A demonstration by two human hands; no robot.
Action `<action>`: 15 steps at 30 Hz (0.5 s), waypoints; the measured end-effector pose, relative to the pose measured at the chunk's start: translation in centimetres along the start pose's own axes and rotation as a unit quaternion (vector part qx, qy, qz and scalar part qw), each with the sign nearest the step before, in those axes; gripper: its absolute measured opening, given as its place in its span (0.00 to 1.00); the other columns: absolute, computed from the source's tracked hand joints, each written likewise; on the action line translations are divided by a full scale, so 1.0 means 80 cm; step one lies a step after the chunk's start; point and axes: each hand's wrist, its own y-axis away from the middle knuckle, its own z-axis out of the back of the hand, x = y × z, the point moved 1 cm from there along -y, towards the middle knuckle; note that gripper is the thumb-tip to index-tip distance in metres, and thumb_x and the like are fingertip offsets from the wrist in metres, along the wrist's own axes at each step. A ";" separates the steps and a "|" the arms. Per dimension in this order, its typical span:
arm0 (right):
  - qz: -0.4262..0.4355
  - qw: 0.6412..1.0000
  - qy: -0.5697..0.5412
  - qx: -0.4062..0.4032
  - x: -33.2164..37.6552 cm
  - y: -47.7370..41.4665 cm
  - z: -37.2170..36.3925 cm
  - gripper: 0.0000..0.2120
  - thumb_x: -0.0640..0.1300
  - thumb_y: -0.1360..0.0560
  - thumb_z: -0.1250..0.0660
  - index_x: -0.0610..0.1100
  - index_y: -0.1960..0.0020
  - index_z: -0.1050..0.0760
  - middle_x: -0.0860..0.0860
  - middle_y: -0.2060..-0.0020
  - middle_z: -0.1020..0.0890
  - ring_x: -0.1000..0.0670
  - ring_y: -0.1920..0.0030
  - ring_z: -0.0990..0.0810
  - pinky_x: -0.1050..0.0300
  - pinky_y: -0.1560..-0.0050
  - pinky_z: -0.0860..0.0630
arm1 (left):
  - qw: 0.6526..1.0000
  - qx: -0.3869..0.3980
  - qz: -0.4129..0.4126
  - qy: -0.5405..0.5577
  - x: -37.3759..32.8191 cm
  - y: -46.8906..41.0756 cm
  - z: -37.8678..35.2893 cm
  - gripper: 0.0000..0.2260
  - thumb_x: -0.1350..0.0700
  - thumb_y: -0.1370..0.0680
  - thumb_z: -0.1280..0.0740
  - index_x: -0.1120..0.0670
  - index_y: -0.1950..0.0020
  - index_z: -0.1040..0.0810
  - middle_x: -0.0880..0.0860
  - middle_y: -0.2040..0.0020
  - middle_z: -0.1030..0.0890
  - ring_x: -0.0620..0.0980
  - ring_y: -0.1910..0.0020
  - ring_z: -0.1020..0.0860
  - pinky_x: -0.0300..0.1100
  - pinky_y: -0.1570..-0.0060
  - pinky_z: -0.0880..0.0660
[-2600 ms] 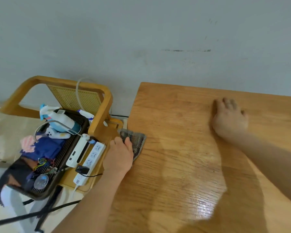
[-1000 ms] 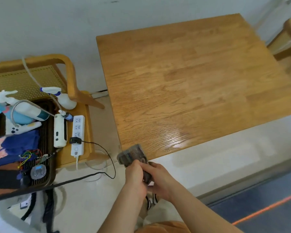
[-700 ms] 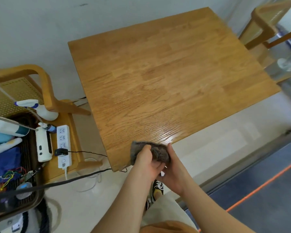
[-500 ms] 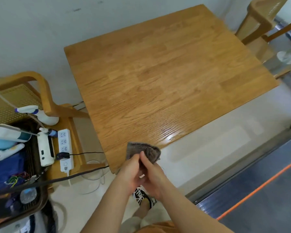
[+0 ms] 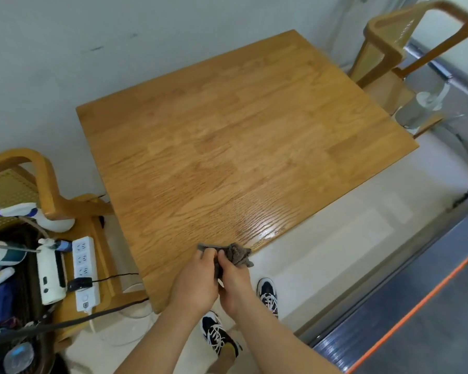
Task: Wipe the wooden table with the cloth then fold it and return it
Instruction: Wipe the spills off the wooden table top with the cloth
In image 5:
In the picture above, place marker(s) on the person's left leg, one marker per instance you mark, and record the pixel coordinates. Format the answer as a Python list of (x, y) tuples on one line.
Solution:
[(226, 362)]

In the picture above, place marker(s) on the clear round case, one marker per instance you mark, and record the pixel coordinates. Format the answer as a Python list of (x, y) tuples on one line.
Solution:
[(18, 357)]

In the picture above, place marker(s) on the white power strip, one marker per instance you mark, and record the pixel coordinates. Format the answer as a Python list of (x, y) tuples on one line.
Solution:
[(85, 272)]

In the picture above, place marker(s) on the frosted window with lettering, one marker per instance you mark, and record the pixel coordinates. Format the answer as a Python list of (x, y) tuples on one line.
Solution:
[(452, 35)]

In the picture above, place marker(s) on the person's right hand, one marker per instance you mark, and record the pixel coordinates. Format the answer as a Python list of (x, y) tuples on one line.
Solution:
[(236, 288)]

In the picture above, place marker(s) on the person's shoe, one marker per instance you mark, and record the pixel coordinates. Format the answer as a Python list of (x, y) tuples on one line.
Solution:
[(268, 296), (218, 333)]

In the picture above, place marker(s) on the wooden table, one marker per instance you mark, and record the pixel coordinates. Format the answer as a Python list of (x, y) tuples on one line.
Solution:
[(238, 151)]

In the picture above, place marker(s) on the small white spray bottle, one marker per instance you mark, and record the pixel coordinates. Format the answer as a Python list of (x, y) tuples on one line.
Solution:
[(43, 218)]

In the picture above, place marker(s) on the person's left forearm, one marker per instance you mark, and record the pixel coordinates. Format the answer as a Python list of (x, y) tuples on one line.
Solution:
[(156, 342)]

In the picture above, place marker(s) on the person's right forearm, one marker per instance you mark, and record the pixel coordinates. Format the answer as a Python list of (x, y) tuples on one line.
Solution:
[(281, 342)]

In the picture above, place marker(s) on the white electric kettle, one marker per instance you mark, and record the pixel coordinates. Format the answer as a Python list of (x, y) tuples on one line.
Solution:
[(417, 109)]

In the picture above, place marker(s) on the black treadmill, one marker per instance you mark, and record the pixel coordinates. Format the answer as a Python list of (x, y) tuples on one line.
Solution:
[(413, 299)]

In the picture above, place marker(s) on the dark brown tray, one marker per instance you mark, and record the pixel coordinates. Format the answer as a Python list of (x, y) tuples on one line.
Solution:
[(23, 288)]

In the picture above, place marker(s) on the person's left shoe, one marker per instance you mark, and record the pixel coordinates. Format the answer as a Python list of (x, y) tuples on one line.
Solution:
[(218, 333)]

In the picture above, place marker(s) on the white water pump dispenser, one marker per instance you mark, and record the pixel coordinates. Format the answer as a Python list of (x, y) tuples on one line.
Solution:
[(50, 272)]

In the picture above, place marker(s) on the wooden rattan chair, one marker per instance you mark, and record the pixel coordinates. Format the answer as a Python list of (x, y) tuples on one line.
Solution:
[(50, 198), (394, 66)]

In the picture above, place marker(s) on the black charger plug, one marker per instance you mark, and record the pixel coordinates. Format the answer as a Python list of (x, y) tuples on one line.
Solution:
[(79, 284)]

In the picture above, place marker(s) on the grey striped cleaning cloth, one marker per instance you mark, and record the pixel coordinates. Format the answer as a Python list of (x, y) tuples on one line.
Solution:
[(238, 255)]

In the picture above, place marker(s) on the person's right shoe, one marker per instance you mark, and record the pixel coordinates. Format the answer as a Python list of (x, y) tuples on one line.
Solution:
[(268, 296)]

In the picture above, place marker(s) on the large white spray bottle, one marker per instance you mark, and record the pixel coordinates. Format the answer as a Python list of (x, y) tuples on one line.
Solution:
[(4, 255)]

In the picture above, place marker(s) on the small blue bottle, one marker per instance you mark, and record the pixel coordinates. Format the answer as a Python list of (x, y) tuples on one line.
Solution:
[(62, 245)]

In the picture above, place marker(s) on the person's left hand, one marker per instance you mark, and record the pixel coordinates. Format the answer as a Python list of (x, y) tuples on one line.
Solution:
[(197, 284)]

